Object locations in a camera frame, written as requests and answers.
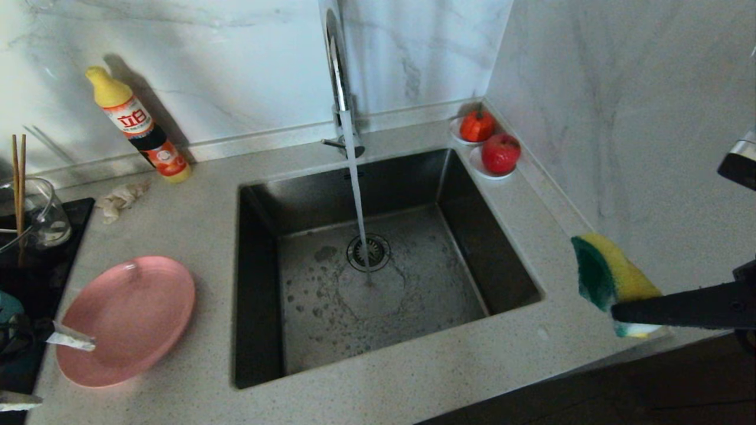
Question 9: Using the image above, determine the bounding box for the red apple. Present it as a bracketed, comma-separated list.
[481, 133, 522, 176]

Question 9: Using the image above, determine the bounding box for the red tomato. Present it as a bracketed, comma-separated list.
[460, 107, 496, 143]

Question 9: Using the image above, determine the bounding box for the teal bowl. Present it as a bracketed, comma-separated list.
[0, 290, 42, 395]

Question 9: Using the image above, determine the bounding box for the chrome faucet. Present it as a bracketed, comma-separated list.
[316, 0, 367, 161]

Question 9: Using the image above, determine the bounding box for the brown wooden chopstick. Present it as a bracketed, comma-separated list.
[13, 135, 25, 269]

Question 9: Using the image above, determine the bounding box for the pink plate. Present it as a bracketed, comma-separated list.
[56, 255, 195, 388]

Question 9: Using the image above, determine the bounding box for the yellow green sponge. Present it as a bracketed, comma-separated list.
[571, 233, 665, 339]

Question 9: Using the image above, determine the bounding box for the running water stream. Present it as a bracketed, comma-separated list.
[341, 109, 374, 290]

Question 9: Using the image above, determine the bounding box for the crumpled paper scrap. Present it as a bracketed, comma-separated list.
[96, 179, 153, 225]

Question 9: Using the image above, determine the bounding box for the stainless steel sink basin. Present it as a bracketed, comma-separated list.
[233, 148, 543, 389]

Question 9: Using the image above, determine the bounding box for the clear glass bowl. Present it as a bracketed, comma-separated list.
[0, 177, 73, 256]

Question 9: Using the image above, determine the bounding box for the orange dish soap bottle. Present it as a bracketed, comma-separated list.
[86, 66, 193, 184]

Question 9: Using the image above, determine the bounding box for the round metal drain strainer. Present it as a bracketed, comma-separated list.
[347, 233, 392, 273]

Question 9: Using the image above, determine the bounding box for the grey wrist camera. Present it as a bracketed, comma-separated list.
[718, 127, 756, 191]

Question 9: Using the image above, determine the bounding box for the black cooktop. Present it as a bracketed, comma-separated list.
[0, 198, 96, 425]

